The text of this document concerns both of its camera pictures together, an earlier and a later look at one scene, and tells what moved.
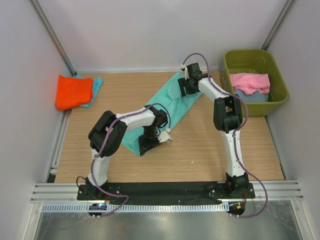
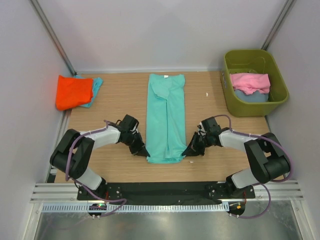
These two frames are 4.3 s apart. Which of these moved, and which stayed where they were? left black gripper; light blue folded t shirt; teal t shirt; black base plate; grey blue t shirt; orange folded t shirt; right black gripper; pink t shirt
Moved: right black gripper; teal t shirt; left black gripper
Stayed: black base plate; orange folded t shirt; pink t shirt; light blue folded t shirt; grey blue t shirt
